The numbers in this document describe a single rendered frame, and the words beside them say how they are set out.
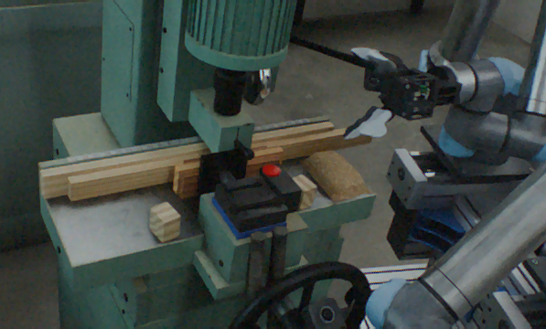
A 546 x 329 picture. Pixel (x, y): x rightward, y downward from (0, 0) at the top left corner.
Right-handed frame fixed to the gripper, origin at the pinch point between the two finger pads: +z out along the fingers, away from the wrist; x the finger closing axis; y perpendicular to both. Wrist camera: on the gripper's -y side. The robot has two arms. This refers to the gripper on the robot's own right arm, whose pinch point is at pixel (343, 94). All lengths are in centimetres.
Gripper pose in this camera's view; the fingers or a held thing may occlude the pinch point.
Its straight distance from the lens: 113.1
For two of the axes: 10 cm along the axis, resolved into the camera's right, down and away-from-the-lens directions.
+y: 5.0, 3.7, -7.8
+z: -8.6, 1.6, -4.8
